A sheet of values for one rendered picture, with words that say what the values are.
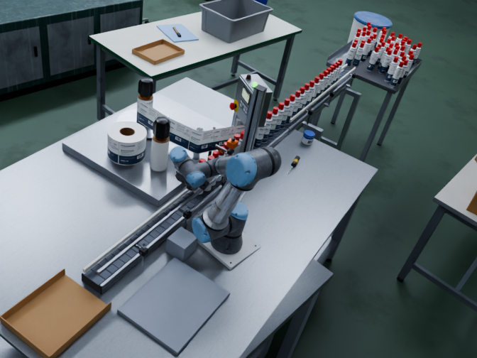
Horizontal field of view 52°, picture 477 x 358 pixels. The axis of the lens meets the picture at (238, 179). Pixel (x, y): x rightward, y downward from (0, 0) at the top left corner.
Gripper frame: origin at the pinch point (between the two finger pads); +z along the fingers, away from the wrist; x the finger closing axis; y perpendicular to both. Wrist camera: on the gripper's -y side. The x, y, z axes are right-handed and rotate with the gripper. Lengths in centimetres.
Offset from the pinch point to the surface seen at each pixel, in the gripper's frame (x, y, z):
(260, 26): -196, 97, 120
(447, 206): -88, -110, 69
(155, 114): -26, 48, 3
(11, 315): 90, 13, -40
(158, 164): -1.4, 25.9, 0.8
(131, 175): 11.2, 33.6, -0.4
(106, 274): 58, -2, -27
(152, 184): 9.1, 21.5, 0.8
